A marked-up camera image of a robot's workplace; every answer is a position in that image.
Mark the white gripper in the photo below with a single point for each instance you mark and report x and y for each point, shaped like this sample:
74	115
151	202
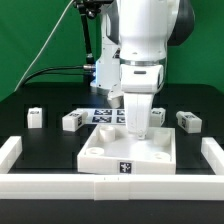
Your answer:
139	84

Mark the white square tabletop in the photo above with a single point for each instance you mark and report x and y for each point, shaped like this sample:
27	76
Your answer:
110	149

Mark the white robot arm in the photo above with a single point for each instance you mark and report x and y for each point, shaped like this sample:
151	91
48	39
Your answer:
135	36

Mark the marker sheet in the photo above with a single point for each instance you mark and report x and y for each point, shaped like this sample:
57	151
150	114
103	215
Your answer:
105	116

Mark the white U-shaped fence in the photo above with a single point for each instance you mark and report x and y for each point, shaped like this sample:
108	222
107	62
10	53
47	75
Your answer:
102	187

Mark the black camera stand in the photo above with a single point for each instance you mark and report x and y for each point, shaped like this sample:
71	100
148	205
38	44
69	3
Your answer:
89	9

